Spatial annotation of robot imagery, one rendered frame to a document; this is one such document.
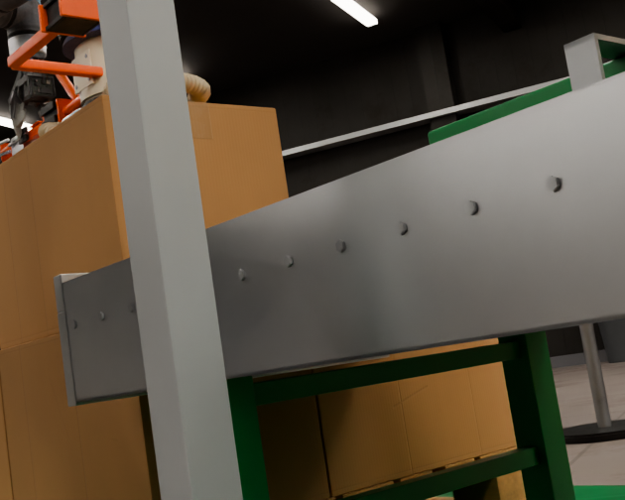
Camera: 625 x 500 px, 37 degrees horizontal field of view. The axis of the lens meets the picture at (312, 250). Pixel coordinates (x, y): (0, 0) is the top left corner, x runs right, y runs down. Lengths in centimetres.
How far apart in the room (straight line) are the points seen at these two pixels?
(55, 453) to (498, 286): 130
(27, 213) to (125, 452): 59
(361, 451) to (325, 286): 99
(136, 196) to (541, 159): 41
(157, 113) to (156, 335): 23
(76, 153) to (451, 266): 108
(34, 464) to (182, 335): 118
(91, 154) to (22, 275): 40
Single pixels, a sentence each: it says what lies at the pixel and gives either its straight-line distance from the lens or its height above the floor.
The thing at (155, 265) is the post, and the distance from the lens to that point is 95.
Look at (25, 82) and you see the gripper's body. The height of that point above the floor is 120.
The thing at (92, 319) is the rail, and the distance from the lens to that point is 146.
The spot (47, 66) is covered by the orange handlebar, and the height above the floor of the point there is 107.
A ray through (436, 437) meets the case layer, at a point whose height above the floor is 21.
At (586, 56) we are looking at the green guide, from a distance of 84.
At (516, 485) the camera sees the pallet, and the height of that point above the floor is 6.
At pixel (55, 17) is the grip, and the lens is 174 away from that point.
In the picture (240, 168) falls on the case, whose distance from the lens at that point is 187.
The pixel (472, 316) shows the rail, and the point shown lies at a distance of 87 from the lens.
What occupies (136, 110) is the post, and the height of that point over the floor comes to 69.
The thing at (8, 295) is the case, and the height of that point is 66.
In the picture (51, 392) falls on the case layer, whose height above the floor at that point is 43.
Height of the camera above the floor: 41
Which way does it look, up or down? 7 degrees up
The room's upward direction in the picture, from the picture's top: 9 degrees counter-clockwise
